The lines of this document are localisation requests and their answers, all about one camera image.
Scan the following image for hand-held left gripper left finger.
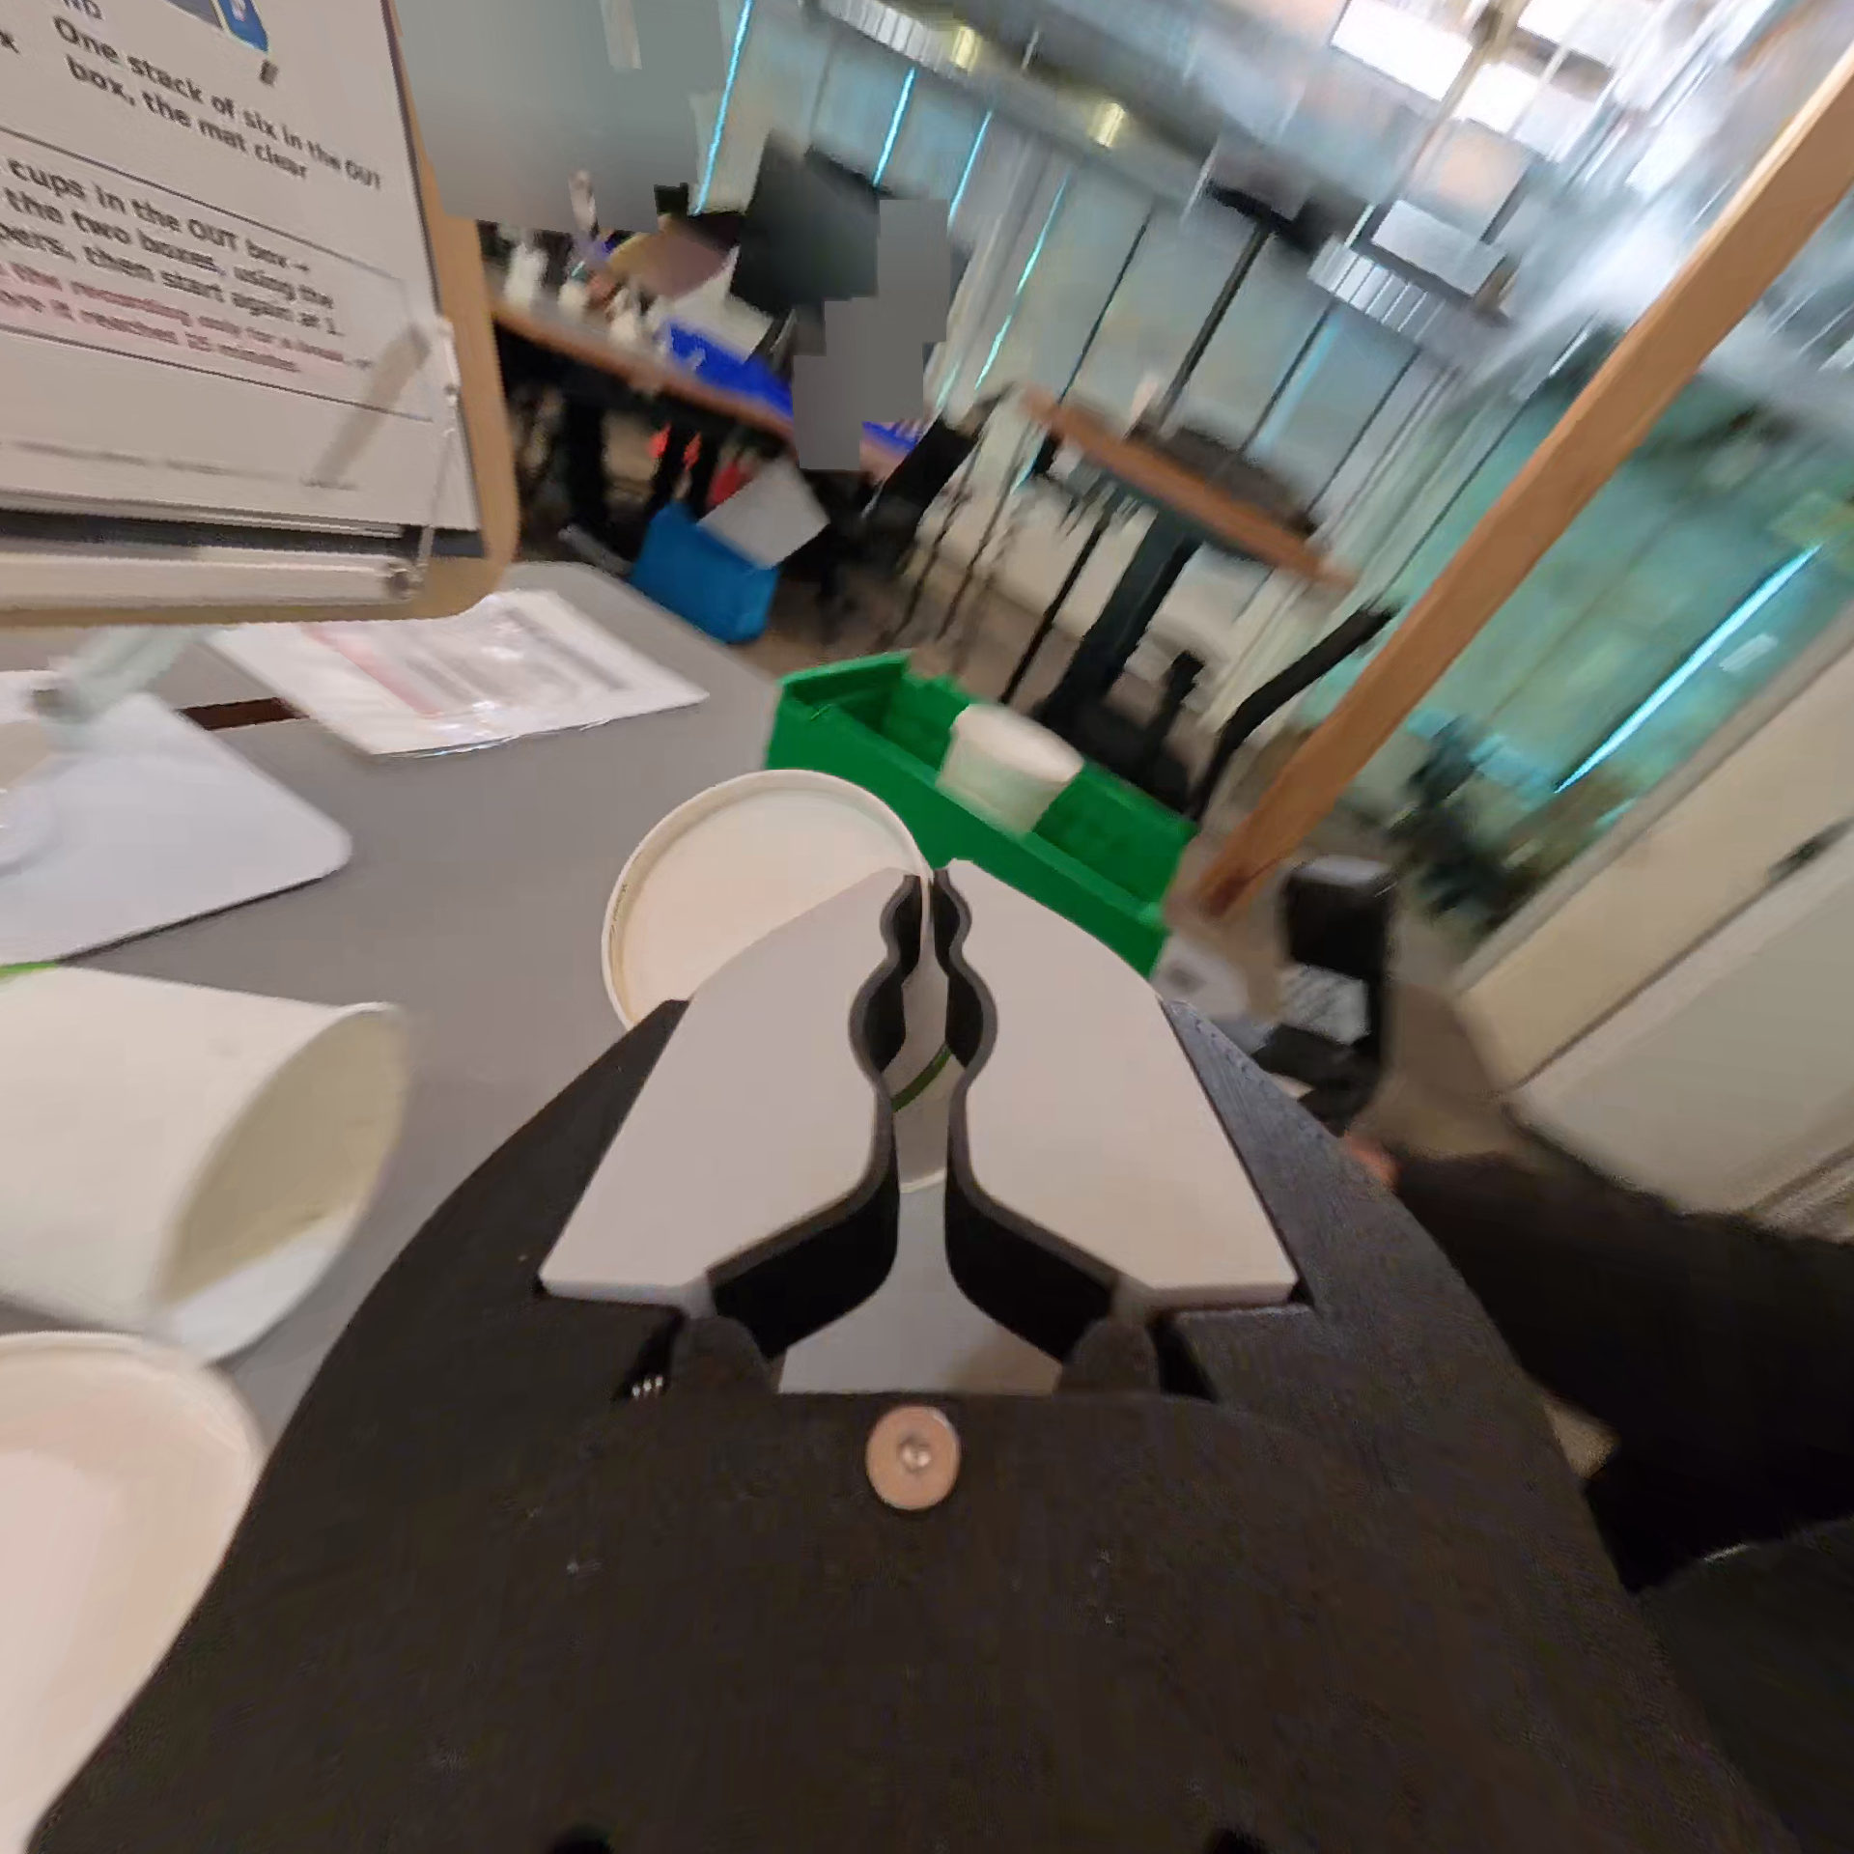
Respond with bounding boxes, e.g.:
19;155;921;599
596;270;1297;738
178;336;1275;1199
538;867;932;1360

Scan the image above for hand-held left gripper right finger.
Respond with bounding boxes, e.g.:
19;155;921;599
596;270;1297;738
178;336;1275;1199
933;861;1297;1366

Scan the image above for green plastic bin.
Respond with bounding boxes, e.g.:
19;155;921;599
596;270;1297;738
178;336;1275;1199
762;650;1197;976

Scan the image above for white paper cup green band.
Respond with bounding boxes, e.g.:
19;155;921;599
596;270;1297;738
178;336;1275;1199
0;962;409;1366
602;770;961;1193
0;1329;269;1854
939;705;1087;840

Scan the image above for person's right forearm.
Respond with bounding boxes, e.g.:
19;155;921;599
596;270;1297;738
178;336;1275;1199
1384;1148;1854;1595

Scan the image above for grey desk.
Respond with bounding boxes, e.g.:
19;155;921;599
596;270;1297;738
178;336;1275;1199
0;564;1250;1453

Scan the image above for wooden table black legs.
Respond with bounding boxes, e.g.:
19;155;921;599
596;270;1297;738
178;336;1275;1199
490;296;907;561
1015;383;1359;756

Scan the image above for laminated paper sheet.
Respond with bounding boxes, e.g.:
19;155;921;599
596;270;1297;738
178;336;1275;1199
205;591;713;760

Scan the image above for large blue plastic bin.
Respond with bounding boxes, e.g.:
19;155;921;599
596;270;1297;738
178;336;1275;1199
629;498;786;647

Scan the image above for wooden document stand white base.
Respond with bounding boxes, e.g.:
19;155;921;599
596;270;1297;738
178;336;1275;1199
0;0;522;965

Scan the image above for printed instruction sheet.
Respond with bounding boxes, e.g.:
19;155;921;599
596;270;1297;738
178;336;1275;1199
0;0;482;529

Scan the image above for wooden support post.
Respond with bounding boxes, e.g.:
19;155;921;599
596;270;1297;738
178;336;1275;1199
1192;50;1854;914

